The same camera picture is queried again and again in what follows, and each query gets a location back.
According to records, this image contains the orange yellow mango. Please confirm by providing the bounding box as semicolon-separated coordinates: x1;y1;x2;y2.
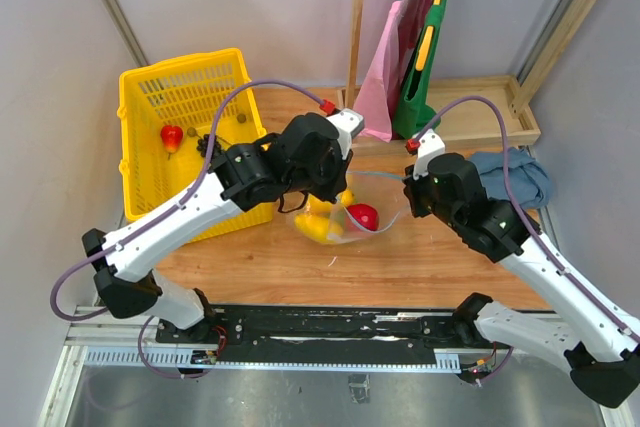
306;189;355;215

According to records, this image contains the clear zip top bag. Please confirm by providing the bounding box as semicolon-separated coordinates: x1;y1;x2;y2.
286;170;409;245

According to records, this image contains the dark red hanging bag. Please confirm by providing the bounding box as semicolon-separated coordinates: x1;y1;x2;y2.
398;0;431;65

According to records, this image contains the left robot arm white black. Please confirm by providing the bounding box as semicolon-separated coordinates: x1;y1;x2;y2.
85;109;364;343

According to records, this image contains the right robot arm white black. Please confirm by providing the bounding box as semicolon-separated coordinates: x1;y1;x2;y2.
404;151;639;408

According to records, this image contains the blue crumpled cloth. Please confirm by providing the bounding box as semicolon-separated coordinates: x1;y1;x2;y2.
469;147;553;210

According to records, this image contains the green hanging bag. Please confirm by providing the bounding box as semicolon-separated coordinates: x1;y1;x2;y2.
392;0;447;139

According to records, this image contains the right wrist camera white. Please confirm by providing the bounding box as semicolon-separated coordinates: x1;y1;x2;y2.
405;129;445;179

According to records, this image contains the red pomegranate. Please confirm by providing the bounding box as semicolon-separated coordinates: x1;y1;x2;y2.
347;203;380;231

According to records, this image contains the purple cable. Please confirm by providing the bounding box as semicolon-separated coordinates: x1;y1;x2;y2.
407;95;640;388
51;78;336;381

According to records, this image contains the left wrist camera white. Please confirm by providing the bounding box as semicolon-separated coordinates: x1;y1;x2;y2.
327;109;365;159

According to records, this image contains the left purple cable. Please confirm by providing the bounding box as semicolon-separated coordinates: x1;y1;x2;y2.
51;78;336;381

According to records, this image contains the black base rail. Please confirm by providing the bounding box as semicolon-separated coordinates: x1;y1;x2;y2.
156;305;505;376

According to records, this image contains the red apple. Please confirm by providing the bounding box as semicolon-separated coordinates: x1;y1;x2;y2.
160;125;184;155

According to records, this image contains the wooden rack tray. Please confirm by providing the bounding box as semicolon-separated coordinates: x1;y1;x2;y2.
335;0;640;158

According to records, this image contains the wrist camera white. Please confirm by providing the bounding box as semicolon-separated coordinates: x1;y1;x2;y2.
405;129;445;179
327;109;365;159

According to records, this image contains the pink hanging bag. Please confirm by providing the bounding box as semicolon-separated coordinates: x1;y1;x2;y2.
354;0;401;142

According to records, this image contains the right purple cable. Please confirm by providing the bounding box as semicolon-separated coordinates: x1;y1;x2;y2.
407;95;640;388

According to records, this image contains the yellow plastic basket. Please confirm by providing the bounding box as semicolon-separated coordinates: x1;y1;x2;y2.
117;48;266;221

